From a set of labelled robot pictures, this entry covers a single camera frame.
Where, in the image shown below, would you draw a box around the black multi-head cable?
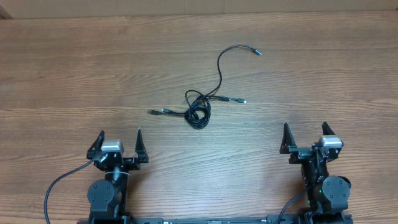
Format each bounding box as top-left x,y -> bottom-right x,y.
147,44 -> 263,130

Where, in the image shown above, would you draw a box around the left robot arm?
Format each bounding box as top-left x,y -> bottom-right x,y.
86,130 -> 149,224

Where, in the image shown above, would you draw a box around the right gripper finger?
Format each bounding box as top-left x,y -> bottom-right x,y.
322,121 -> 335,136
279,123 -> 297,154

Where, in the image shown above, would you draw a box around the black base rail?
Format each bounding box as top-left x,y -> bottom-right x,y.
77,213 -> 354,224

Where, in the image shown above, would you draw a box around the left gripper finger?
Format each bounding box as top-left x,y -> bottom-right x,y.
86,130 -> 105,159
135,128 -> 149,164

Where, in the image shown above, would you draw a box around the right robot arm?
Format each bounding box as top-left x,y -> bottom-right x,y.
277,122 -> 353,223

